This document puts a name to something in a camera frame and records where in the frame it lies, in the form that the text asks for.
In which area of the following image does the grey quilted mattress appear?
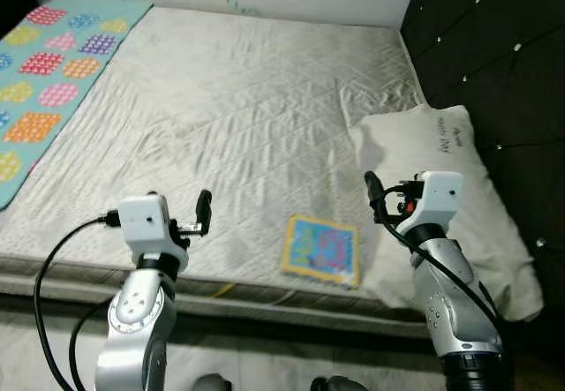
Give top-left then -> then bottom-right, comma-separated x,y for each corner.
0,4 -> 531,322

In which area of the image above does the colourful children's board book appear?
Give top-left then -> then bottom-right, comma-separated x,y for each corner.
280,214 -> 362,289

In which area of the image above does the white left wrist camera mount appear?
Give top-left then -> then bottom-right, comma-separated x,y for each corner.
117,193 -> 190,265

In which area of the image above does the black tufted headboard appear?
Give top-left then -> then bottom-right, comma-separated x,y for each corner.
398,0 -> 565,261

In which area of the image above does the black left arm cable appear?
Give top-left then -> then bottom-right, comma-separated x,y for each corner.
33,214 -> 125,391

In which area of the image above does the dark bed base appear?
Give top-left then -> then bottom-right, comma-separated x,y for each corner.
0,292 -> 531,349

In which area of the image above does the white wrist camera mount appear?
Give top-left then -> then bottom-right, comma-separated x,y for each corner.
117,193 -> 190,265
414,169 -> 466,232

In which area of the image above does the teal sheet with coloured shapes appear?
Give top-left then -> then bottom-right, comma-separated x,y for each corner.
0,0 -> 154,212

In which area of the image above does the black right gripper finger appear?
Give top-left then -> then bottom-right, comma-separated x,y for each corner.
363,170 -> 388,225

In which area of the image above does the grey robot right leg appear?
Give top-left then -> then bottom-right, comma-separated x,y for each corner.
308,374 -> 355,391

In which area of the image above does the white pillow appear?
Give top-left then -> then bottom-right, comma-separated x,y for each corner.
348,103 -> 546,324

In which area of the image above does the grey robot leg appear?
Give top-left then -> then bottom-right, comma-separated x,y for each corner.
192,372 -> 233,391
308,374 -> 355,391

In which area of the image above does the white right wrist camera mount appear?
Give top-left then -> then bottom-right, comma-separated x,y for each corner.
414,169 -> 466,232

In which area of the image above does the grey robot left leg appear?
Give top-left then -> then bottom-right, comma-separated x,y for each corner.
192,372 -> 233,391

